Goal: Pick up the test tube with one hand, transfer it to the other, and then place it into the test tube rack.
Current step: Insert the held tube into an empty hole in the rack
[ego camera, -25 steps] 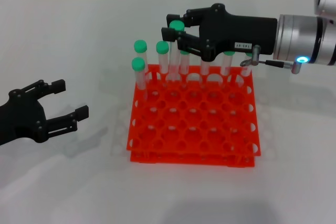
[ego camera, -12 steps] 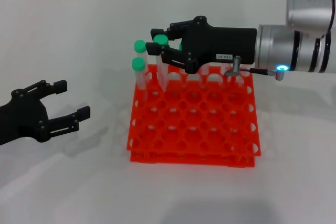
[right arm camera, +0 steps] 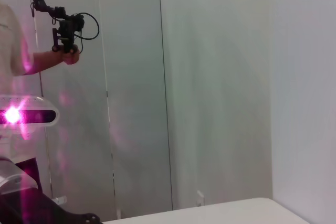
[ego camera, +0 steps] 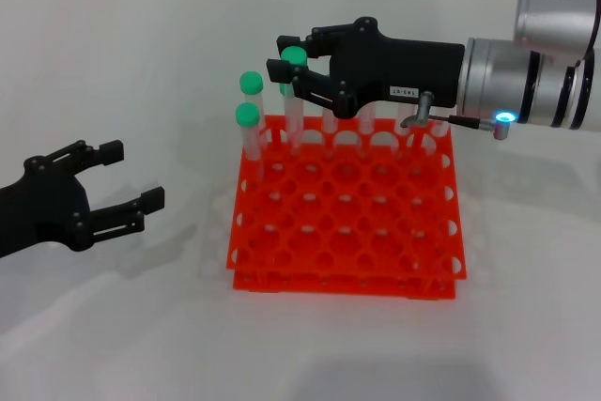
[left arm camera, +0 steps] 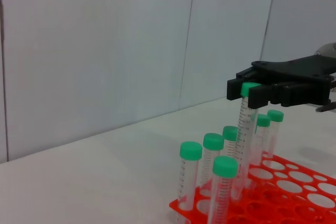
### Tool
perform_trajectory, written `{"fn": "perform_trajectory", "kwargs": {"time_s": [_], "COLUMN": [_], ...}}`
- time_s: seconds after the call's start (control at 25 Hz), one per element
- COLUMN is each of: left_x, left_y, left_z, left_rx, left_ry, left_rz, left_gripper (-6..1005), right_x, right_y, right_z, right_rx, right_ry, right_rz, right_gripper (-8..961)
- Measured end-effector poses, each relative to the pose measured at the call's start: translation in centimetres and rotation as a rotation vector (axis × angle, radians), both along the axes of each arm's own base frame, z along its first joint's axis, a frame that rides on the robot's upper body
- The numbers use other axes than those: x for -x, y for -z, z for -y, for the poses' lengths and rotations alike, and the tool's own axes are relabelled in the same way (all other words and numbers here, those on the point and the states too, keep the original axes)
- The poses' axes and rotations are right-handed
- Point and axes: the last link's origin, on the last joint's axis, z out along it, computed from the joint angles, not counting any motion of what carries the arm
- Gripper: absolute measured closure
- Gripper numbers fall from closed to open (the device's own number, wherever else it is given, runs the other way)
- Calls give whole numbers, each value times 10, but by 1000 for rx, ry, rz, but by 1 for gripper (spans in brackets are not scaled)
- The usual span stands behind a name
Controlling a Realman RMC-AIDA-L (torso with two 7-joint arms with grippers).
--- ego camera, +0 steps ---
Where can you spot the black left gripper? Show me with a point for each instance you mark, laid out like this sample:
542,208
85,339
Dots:
47,208

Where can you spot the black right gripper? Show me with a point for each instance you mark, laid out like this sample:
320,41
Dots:
399,67

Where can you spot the orange test tube rack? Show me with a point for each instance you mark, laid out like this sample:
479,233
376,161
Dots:
347,213

